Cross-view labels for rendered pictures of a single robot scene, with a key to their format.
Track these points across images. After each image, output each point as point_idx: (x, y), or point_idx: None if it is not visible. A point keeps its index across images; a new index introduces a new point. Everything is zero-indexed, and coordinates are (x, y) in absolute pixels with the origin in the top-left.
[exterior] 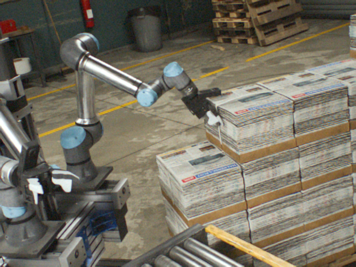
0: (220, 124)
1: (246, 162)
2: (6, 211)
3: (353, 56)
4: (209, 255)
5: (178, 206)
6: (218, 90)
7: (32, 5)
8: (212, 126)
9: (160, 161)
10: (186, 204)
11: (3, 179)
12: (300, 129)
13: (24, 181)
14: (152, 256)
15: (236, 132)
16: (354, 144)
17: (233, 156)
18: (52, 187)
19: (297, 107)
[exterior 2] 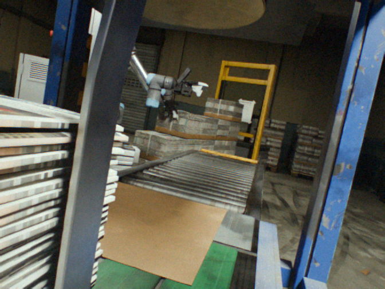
0: (173, 120)
1: (187, 139)
2: (154, 102)
3: (205, 115)
4: (212, 156)
5: (153, 154)
6: (178, 102)
7: None
8: (164, 122)
9: (141, 132)
10: (165, 150)
11: (165, 83)
12: (204, 131)
13: (194, 81)
14: (189, 152)
15: (188, 122)
16: (214, 147)
17: (180, 135)
18: (161, 102)
19: (205, 121)
